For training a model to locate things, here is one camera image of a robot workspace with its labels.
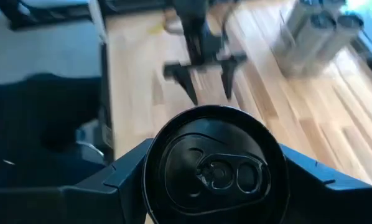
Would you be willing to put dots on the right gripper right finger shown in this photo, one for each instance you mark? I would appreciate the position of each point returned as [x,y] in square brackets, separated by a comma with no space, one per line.
[323,199]

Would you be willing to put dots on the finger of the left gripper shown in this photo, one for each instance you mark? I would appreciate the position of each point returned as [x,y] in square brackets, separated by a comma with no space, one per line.
[183,77]
[229,71]

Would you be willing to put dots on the silver table bracket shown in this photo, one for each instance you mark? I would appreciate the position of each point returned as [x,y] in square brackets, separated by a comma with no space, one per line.
[107,137]

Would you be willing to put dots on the Celsius Arctic Vibe can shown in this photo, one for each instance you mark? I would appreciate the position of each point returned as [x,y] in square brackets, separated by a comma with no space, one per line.
[214,168]

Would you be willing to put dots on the Celsius Tropical Vibe can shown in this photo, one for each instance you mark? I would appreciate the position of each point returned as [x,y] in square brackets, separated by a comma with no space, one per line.
[338,40]
[295,18]
[310,43]

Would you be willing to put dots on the clear plastic bin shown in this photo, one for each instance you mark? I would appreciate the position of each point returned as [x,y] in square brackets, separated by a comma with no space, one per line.
[282,59]

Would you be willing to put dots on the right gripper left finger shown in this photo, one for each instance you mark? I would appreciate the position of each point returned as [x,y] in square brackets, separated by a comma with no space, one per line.
[117,193]

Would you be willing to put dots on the dark bulky object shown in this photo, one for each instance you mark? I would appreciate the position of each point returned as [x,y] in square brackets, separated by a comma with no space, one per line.
[33,130]

